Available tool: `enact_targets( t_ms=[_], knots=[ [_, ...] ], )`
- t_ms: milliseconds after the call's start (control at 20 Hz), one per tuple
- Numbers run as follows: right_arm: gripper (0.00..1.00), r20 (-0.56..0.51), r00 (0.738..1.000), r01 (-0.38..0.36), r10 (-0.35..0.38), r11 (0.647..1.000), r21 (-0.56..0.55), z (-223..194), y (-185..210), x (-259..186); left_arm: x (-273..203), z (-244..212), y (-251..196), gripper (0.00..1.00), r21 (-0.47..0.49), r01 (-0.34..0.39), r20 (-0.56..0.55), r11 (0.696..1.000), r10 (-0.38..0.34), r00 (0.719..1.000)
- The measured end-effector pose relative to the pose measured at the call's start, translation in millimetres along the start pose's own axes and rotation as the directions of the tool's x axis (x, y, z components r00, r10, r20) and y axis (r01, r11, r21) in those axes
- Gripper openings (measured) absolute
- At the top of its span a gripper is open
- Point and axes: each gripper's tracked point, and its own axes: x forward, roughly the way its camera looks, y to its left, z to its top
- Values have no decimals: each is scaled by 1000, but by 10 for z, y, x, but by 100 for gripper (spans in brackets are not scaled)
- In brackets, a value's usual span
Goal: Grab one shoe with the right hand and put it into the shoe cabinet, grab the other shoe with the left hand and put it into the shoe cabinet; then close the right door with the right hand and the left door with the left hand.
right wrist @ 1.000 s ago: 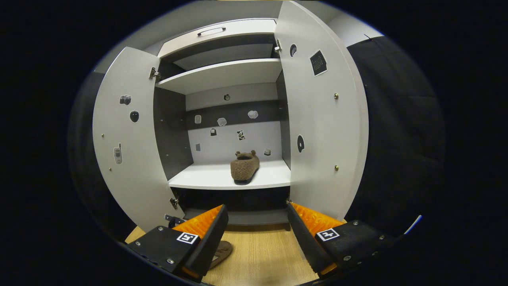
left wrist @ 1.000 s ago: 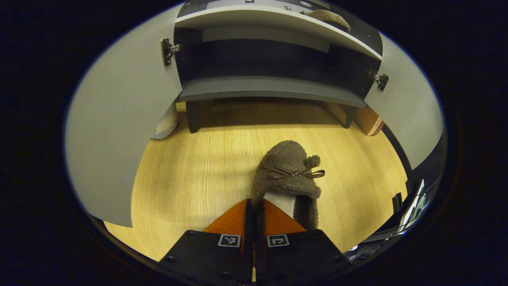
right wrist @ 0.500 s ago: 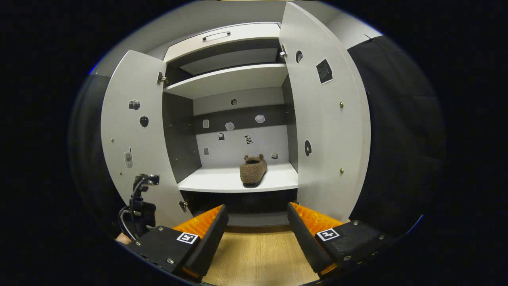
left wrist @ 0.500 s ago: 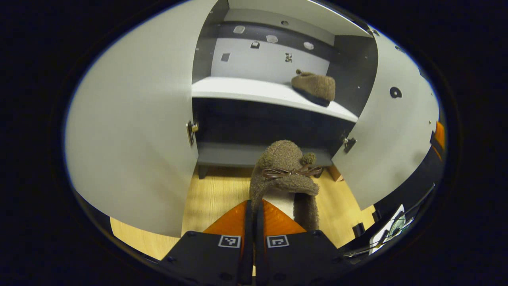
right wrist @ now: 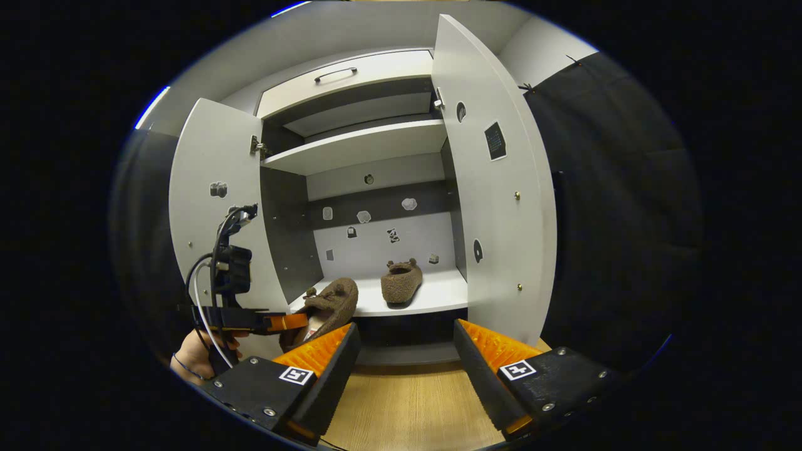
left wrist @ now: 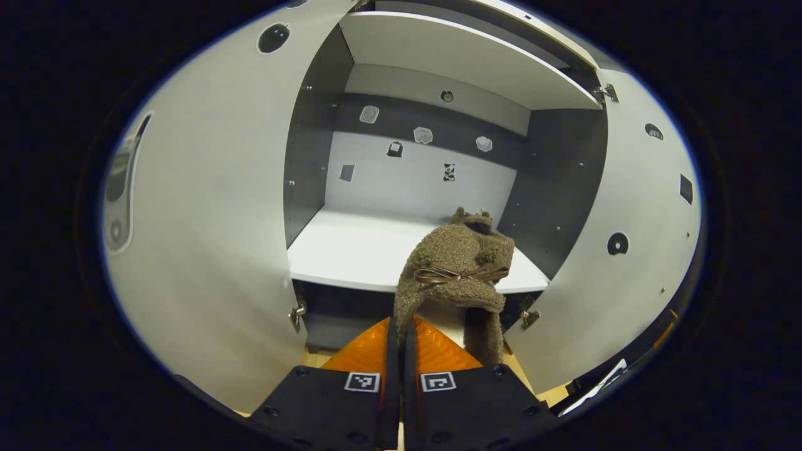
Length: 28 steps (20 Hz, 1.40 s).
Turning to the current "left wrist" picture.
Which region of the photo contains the white cabinet door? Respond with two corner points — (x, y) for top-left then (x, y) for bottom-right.
(100, 0), (358, 414)
(504, 66), (704, 395)

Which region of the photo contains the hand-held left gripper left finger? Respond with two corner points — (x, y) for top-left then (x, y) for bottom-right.
(247, 316), (402, 450)

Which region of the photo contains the white shoe cabinet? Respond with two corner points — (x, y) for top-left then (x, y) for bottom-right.
(283, 0), (612, 355)

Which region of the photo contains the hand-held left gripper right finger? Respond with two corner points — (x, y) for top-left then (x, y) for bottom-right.
(401, 313), (558, 450)

